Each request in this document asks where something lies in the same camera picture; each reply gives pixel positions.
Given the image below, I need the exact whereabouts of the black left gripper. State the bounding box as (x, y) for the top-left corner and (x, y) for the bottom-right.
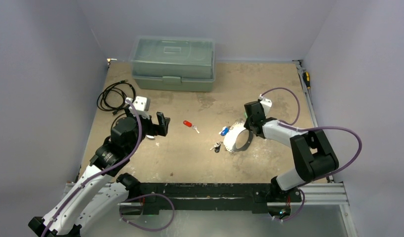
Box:
(125, 106), (169, 155)

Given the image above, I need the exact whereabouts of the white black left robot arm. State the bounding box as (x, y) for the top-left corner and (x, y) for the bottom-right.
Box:
(28, 107), (170, 237)

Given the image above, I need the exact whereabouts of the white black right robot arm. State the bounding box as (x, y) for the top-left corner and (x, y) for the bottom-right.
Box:
(244, 100), (339, 201)

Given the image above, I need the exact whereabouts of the key with red tag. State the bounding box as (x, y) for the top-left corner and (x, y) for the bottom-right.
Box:
(183, 120), (200, 134)

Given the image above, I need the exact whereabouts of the key with blue tag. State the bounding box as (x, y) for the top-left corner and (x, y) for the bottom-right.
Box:
(218, 126), (230, 136)

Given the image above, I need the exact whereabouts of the key with black head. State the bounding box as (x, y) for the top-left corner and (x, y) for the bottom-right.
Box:
(210, 142), (222, 153)

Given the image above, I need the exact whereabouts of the green plastic toolbox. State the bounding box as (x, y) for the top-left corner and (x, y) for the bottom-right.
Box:
(129, 36), (215, 92)

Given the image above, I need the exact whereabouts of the yellow black screwdriver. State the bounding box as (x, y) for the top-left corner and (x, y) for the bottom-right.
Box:
(302, 72), (311, 90)

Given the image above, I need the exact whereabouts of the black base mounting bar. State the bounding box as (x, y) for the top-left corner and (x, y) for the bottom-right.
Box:
(126, 183), (303, 217)

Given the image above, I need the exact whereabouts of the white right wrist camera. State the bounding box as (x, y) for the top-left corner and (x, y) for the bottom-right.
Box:
(258, 94), (273, 115)

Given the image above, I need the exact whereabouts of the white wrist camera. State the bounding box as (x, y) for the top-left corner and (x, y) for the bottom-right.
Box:
(125, 96), (151, 119)
(258, 94), (273, 115)

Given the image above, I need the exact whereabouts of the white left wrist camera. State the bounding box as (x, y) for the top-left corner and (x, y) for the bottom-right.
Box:
(125, 96), (151, 119)

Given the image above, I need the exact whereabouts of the coiled black cable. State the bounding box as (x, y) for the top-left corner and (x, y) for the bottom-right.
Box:
(97, 79), (136, 116)

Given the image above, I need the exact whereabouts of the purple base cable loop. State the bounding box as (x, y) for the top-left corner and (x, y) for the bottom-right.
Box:
(119, 193), (175, 233)

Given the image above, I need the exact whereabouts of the aluminium frame rail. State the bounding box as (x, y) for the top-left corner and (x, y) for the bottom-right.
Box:
(293, 60), (358, 237)

